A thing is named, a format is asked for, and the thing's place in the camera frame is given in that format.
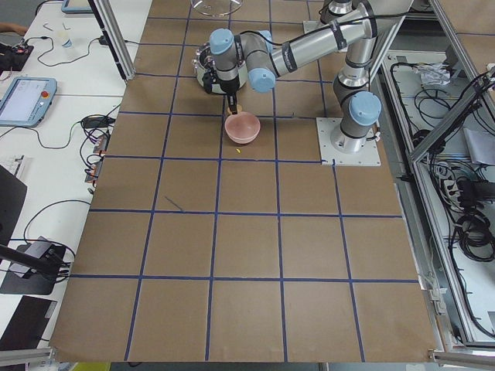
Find pale green electric pot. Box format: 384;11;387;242
193;43;226;95

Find black camera stand base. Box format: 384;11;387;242
1;237;75;295

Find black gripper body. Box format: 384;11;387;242
202;70;239;95

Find glass pot lid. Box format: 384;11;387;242
190;0;244;17

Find aluminium frame rail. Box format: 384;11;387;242
381;1;494;354

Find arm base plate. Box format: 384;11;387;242
316;117;381;167
302;20;326;34

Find black monitor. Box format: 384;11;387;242
0;166;27;245

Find aluminium frame post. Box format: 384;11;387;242
88;0;135;81

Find paper cup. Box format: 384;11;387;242
56;29;73;48

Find pink bowl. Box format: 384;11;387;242
224;111;261;145

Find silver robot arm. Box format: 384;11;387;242
319;0;353;25
209;0;411;154

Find black laptop power brick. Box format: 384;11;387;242
81;115;115;129

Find brown egg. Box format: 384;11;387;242
227;104;243;115

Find blue teach pendant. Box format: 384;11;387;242
1;77;57;128
61;0;92;14

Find coiled black cables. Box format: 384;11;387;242
448;208;494;260

